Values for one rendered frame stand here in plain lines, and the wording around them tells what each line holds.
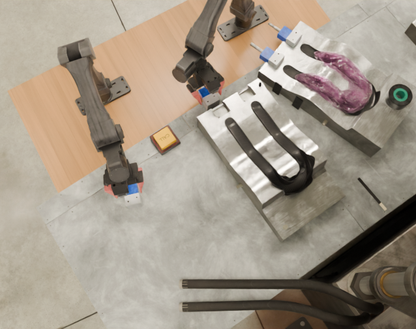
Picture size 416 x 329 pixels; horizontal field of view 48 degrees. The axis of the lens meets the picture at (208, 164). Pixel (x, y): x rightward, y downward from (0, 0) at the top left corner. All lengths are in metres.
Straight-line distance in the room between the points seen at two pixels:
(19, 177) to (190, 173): 1.25
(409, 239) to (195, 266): 0.73
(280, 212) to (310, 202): 0.11
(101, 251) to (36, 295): 0.95
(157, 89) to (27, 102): 0.48
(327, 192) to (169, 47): 0.80
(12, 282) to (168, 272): 1.17
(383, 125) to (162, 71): 0.81
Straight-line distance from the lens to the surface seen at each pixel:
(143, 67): 1.79
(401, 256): 1.72
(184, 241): 1.59
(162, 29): 1.86
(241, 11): 1.71
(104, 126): 1.31
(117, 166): 1.29
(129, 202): 1.57
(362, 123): 1.64
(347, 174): 1.69
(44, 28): 2.96
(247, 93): 1.66
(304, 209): 1.57
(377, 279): 1.41
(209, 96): 1.66
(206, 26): 1.47
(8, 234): 2.61
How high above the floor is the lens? 2.38
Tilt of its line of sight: 74 degrees down
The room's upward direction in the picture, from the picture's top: 2 degrees counter-clockwise
